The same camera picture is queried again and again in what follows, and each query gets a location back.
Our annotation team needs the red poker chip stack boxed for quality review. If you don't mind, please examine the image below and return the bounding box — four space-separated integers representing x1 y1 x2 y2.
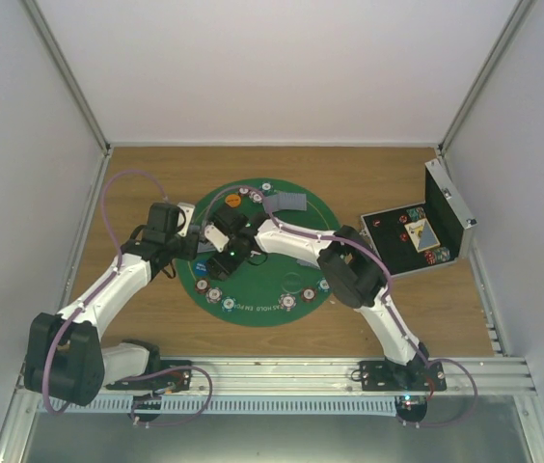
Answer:
300 287 317 303

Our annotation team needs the round green poker mat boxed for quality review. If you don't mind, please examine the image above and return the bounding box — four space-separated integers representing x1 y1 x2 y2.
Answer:
175 177 340 327

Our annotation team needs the card deck in case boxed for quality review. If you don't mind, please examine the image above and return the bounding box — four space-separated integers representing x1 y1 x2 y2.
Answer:
404 217 441 253

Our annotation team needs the orange big blind button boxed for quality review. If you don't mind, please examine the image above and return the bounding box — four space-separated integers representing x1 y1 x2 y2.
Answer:
224 193 242 208

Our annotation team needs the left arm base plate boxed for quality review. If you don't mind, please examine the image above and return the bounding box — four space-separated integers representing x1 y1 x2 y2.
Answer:
105 360 192 393

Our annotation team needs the aluminium frame rail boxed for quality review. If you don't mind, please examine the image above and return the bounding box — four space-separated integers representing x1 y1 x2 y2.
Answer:
15 354 538 395

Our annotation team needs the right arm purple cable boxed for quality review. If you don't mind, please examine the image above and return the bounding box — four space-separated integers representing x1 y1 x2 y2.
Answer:
202 190 480 430

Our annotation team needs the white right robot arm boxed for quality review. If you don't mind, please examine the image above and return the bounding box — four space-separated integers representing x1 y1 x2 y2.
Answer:
201 205 428 391

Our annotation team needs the grey slotted cable duct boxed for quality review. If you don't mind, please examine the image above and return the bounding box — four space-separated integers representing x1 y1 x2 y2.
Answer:
35 395 398 417

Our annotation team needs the blue poker chip stack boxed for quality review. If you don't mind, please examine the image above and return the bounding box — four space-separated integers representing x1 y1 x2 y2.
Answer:
279 293 297 312

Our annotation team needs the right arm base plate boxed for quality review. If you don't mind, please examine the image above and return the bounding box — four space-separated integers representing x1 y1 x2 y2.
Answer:
350 359 447 392

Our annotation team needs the blue playing card deck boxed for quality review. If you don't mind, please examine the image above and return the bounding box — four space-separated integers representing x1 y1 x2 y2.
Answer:
197 242 216 254

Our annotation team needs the aluminium poker case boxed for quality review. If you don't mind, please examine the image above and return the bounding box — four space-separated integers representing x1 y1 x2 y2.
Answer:
360 159 477 277

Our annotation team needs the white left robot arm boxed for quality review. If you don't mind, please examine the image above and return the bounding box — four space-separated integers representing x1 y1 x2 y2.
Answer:
24 203 199 413

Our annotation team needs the blue small blind button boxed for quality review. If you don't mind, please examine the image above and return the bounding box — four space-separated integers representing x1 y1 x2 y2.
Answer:
193 260 208 277

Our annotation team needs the dealt blue playing card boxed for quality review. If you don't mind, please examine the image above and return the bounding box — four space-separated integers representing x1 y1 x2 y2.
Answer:
263 194 282 214

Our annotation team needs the green chip stack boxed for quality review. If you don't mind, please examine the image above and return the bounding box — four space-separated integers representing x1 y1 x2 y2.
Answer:
221 296 236 313
260 181 272 193
316 278 330 293

